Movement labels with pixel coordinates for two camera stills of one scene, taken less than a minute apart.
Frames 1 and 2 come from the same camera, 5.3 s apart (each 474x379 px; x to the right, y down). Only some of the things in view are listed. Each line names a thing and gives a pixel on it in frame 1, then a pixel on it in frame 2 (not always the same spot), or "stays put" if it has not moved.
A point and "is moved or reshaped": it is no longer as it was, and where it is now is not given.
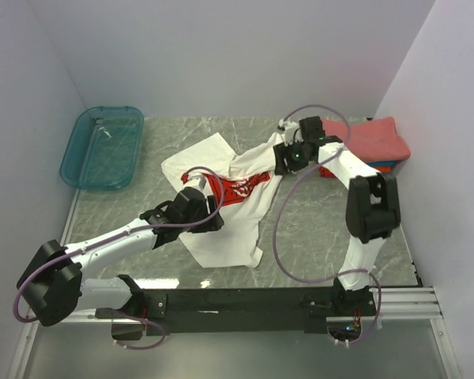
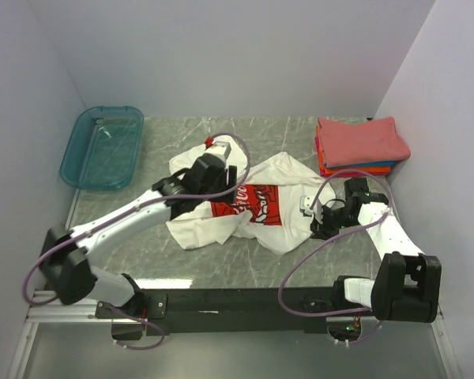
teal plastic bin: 103,148 stays put
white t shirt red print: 250,181 is moved or reshaped
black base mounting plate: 180,311 stays put
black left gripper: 213,223 to 231,178
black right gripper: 282,152 to 322,231
